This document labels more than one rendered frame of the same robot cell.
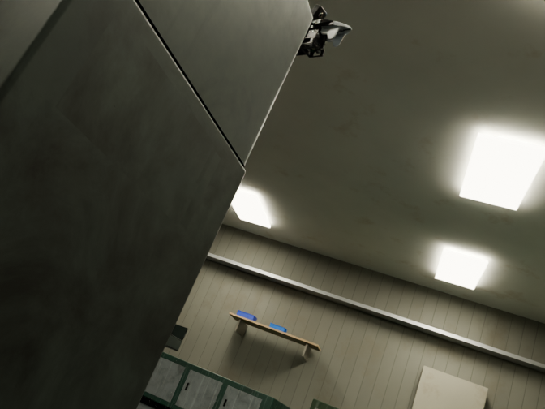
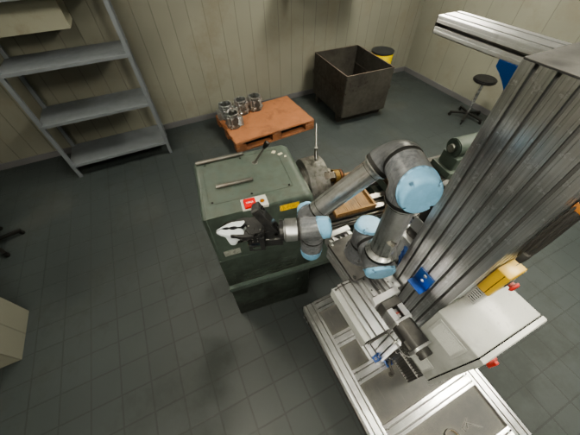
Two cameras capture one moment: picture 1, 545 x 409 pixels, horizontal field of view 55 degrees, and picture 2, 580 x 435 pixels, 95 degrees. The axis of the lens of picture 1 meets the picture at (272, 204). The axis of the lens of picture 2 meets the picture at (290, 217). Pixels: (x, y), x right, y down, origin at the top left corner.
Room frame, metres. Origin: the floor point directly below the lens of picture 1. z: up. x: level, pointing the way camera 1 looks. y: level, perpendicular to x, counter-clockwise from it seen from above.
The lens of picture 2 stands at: (1.78, -0.20, 2.25)
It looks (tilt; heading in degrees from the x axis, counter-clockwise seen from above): 50 degrees down; 135
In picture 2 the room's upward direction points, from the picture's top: 1 degrees counter-clockwise
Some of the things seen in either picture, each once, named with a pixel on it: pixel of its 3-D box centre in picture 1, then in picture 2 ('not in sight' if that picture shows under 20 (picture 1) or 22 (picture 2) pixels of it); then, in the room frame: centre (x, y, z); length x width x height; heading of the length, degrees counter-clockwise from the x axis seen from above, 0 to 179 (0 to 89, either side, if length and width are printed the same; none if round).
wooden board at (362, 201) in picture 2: not in sight; (344, 193); (1.11, 1.03, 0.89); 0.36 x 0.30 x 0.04; 153
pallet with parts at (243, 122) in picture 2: not in sight; (263, 115); (-1.10, 2.15, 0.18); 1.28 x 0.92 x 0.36; 70
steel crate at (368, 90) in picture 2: not in sight; (349, 84); (-0.56, 3.49, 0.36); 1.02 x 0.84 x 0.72; 160
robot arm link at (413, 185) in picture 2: not in sight; (391, 226); (1.64, 0.42, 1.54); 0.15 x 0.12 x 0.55; 139
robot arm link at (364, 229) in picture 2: not in sight; (368, 233); (1.54, 0.51, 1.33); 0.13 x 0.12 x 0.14; 139
